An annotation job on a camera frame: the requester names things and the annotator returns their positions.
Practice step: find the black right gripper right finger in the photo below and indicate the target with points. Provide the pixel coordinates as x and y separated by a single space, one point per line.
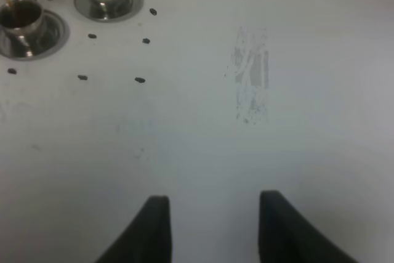
286 236

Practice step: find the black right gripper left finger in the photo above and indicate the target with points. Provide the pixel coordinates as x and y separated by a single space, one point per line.
147 238

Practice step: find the near stainless steel saucer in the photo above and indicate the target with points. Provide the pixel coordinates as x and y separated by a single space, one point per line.
52 35

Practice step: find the stainless steel saucer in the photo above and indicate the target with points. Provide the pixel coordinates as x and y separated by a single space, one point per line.
52 35
117 12

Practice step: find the far stainless steel saucer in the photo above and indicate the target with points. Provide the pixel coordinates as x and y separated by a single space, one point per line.
117 12

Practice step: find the near stainless steel teacup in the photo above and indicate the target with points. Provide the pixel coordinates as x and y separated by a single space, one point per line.
23 23

